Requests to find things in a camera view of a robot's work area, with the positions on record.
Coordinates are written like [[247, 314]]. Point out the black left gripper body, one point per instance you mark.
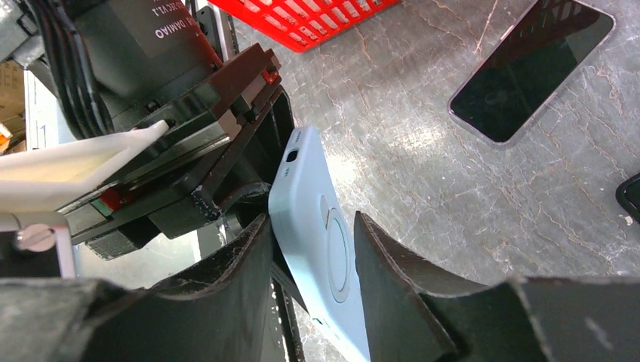
[[169, 188]]

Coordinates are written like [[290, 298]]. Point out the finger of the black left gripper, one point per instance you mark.
[[243, 175]]

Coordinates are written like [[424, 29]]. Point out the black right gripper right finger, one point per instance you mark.
[[418, 311]]

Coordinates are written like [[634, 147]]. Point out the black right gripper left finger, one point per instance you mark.
[[214, 310]]

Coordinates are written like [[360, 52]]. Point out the light blue phone case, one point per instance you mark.
[[317, 243]]

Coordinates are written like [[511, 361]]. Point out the black smartphone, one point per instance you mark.
[[533, 59]]

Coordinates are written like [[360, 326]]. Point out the black phone in black case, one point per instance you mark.
[[627, 196]]

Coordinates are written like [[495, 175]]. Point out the red plastic shopping basket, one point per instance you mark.
[[302, 25]]

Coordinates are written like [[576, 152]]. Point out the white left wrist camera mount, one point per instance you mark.
[[65, 175]]

